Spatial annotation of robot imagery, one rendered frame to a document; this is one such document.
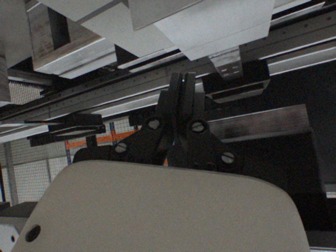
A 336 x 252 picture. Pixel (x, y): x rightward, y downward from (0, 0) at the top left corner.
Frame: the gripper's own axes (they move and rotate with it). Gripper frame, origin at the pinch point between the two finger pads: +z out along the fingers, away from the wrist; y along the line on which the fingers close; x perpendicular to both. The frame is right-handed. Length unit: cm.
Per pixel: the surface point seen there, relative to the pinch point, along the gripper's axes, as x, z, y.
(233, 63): -6.4, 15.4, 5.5
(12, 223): -18.6, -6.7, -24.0
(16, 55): -9.0, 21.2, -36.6
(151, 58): -2.9, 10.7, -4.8
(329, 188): -49, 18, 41
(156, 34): 1.6, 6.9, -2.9
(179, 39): 0.6, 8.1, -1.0
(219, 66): -6.5, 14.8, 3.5
